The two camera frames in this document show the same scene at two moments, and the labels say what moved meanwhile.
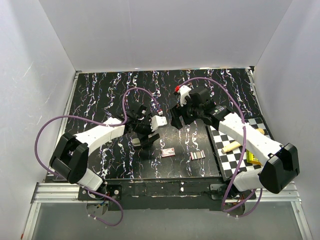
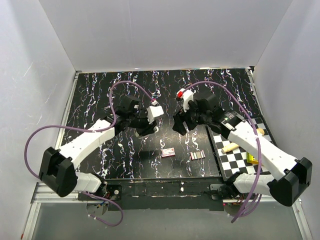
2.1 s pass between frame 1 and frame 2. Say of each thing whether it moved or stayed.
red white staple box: stayed
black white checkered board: stayed
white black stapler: moved
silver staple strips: stayed
